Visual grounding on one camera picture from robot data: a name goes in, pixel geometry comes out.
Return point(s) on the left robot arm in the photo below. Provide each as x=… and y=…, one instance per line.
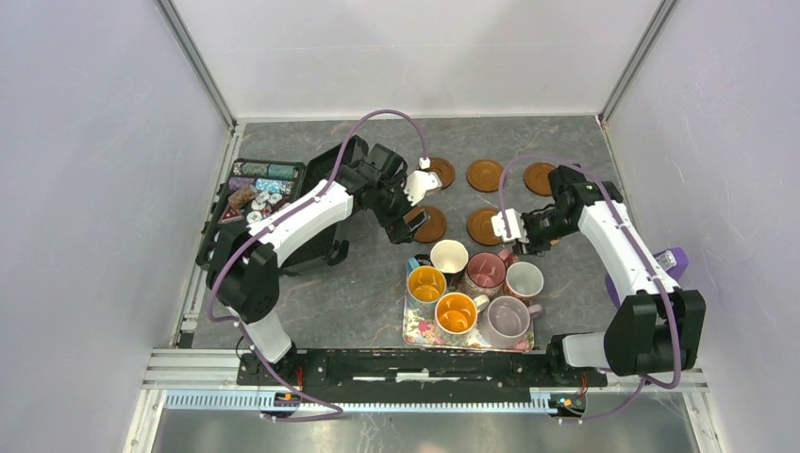
x=246, y=262

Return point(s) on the white floral mug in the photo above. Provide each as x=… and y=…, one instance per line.
x=524, y=281

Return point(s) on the wooden coaster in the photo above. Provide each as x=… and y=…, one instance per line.
x=536, y=178
x=433, y=229
x=479, y=227
x=483, y=175
x=444, y=170

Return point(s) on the floral serving tray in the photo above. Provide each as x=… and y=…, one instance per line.
x=421, y=331

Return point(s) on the floral mug orange inside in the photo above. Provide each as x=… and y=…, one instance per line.
x=456, y=316

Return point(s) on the black poker chip case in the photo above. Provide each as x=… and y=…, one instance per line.
x=255, y=189

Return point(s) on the lilac mug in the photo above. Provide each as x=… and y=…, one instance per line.
x=505, y=321

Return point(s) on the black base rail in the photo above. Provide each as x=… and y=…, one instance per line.
x=403, y=375

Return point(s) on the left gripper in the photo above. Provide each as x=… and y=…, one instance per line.
x=395, y=226

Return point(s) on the black mug cream inside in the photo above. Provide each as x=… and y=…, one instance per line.
x=448, y=256

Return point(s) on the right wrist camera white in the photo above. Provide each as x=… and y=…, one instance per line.
x=507, y=225

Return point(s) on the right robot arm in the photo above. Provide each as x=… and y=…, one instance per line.
x=658, y=325

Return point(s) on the purple metronome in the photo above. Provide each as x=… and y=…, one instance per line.
x=673, y=261

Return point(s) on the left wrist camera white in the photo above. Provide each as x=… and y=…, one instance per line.
x=421, y=182

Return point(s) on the pink ghost mug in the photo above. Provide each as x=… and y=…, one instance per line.
x=486, y=272

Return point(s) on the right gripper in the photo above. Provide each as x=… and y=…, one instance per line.
x=534, y=247

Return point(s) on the blue mug yellow inside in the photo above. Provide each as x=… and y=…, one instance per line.
x=425, y=286

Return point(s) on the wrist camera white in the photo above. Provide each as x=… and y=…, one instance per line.
x=421, y=182
x=507, y=225

